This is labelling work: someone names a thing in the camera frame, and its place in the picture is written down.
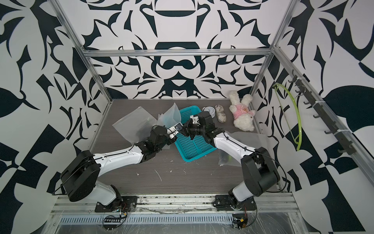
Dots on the teal plastic basket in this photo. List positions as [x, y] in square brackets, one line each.
[197, 148]

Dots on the black wall hook rack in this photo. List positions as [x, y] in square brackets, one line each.
[324, 112]

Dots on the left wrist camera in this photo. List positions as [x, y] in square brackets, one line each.
[174, 130]

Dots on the white plush bunny pink shirt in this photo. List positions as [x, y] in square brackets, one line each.
[243, 116]

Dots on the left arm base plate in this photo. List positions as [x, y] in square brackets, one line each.
[124, 204]

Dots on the translucent zip-top bag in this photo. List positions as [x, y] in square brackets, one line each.
[170, 118]
[245, 138]
[136, 126]

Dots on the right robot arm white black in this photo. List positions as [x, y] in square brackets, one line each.
[259, 170]

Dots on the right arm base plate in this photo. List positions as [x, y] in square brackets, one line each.
[229, 203]

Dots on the small white round clock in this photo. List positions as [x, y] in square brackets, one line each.
[211, 111]

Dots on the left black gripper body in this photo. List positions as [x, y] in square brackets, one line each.
[168, 141]

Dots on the aluminium frame rail front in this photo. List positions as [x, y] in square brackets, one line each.
[165, 204]

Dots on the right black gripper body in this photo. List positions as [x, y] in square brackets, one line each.
[193, 129]

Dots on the green plastic hanger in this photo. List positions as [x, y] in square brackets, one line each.
[299, 137]

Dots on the translucent zip-top bag top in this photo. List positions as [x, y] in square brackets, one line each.
[245, 138]

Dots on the translucent zip-top bag bottom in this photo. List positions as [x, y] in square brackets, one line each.
[170, 118]

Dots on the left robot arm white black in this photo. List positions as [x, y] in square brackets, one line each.
[79, 179]

